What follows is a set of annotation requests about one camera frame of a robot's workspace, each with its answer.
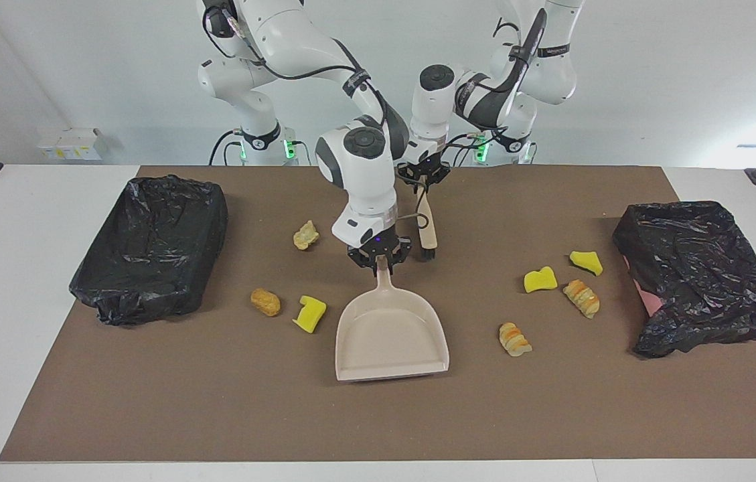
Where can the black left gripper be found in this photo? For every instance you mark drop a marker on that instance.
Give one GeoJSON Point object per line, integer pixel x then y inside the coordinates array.
{"type": "Point", "coordinates": [424, 171]}

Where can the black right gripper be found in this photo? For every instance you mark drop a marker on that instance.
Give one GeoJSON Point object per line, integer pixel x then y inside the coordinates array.
{"type": "Point", "coordinates": [401, 249]}

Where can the beige plastic dustpan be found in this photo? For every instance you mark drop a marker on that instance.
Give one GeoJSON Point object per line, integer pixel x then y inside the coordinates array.
{"type": "Point", "coordinates": [391, 335]}

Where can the pale beige toy pastry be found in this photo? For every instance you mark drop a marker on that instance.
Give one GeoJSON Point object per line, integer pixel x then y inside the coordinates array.
{"type": "Point", "coordinates": [306, 236]}

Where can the yellow sponge piece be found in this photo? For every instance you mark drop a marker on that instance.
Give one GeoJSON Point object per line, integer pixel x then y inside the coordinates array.
{"type": "Point", "coordinates": [311, 314]}
{"type": "Point", "coordinates": [540, 281]}
{"type": "Point", "coordinates": [585, 261]}

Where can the brown scaly toy bread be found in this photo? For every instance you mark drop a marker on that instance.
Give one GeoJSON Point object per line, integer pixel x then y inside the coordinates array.
{"type": "Point", "coordinates": [265, 302]}

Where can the striped orange bread roll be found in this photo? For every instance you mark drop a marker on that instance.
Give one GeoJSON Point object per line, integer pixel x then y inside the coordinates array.
{"type": "Point", "coordinates": [515, 340]}
{"type": "Point", "coordinates": [582, 298]}

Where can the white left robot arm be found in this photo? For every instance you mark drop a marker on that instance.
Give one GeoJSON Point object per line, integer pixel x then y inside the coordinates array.
{"type": "Point", "coordinates": [431, 100]}

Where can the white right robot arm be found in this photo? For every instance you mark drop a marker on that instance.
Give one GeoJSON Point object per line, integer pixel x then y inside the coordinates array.
{"type": "Point", "coordinates": [364, 181]}

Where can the right black bag bin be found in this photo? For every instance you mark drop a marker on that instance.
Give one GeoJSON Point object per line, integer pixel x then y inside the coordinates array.
{"type": "Point", "coordinates": [150, 254]}

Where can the pink plastic bin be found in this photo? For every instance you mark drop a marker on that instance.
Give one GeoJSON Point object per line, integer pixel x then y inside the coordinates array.
{"type": "Point", "coordinates": [649, 301]}

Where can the black trash bag with pink bin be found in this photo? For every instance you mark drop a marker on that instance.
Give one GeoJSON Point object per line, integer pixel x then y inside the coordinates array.
{"type": "Point", "coordinates": [706, 281]}

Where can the brown table mat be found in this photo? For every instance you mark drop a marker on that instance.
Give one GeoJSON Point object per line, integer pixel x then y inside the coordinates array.
{"type": "Point", "coordinates": [217, 402]}

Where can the white wall power box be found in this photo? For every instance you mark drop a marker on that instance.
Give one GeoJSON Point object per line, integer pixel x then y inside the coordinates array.
{"type": "Point", "coordinates": [76, 144]}

